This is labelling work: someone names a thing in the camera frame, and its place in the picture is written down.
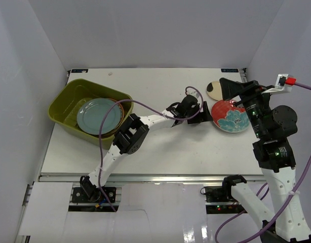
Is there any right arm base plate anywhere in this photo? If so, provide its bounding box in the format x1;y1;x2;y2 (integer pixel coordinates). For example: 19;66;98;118
200;186;244;215

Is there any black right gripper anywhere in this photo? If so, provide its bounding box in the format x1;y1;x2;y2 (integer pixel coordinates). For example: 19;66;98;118
219;77;274;139

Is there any cream plate with black marks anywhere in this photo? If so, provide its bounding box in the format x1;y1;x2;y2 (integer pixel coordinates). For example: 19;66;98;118
206;81;222;101

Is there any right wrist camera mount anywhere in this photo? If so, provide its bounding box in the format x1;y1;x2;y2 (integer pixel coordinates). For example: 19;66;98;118
262;74;296;95

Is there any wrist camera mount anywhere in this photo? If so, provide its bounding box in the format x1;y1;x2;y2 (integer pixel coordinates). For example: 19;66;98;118
186;91;200;99
262;74;296;95

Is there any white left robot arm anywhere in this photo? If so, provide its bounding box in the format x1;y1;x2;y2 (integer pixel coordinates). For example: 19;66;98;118
80;95;213;203

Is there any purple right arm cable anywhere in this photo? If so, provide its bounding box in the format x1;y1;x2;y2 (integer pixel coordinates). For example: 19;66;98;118
214;82;311;243

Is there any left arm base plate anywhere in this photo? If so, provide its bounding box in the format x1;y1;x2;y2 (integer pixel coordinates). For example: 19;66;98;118
70;187;116;204

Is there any teal blue plate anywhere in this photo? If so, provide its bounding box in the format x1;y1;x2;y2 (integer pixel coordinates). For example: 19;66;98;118
76;98;124;135

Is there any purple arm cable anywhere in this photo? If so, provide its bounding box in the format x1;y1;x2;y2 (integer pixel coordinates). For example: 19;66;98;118
98;86;204;212
214;82;311;243

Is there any cream plate with bird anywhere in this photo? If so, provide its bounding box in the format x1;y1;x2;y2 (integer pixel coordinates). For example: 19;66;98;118
94;98;124;136

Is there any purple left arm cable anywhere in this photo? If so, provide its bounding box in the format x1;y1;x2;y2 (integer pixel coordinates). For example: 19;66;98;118
98;86;204;212

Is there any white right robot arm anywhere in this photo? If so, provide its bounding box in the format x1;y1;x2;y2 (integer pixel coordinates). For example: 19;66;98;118
219;74;311;242

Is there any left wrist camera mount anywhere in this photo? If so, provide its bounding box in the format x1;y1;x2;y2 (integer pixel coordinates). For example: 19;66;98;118
186;91;200;99

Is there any red plate with teal flower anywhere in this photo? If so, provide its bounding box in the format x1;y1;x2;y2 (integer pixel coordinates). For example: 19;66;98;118
210;100;250;133

